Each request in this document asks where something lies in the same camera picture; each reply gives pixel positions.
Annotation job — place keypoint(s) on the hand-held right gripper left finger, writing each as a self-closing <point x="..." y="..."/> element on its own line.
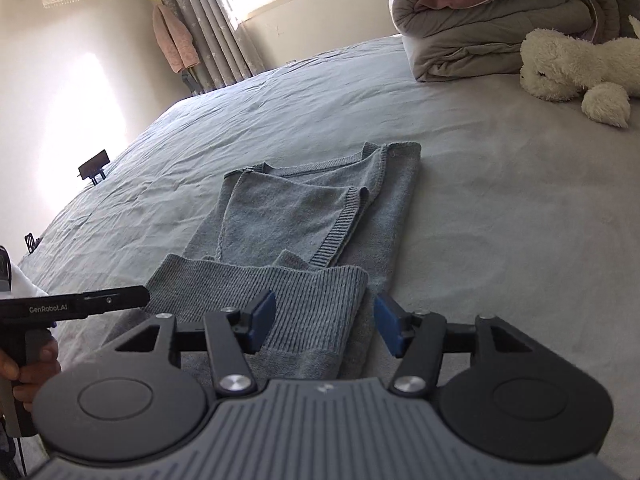
<point x="264" y="320"/>

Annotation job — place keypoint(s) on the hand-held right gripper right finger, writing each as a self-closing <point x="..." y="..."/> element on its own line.
<point x="392" y="325"/>

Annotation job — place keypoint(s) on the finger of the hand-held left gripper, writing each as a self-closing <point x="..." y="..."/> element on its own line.
<point x="120" y="296"/>

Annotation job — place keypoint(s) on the grey knit short-sleeve sweater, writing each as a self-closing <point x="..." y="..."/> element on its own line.
<point x="300" y="220"/>

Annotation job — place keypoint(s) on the person's left hand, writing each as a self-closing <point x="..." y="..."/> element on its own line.
<point x="42" y="365"/>

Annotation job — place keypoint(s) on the dark floor stand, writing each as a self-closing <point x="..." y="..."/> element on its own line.
<point x="192" y="82"/>

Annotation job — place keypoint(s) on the pink hanging jacket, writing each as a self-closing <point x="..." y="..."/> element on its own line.
<point x="175" y="40"/>

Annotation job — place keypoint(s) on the grey star-patterned curtain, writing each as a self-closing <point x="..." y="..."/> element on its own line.
<point x="210" y="35"/>

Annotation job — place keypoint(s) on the folded grey pink quilt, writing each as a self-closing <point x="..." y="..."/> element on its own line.
<point x="475" y="40"/>

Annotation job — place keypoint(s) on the white plush dog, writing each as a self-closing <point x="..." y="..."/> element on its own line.
<point x="560" y="60"/>

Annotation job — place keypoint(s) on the black rectangular bracket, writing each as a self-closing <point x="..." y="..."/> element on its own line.
<point x="94" y="162"/>

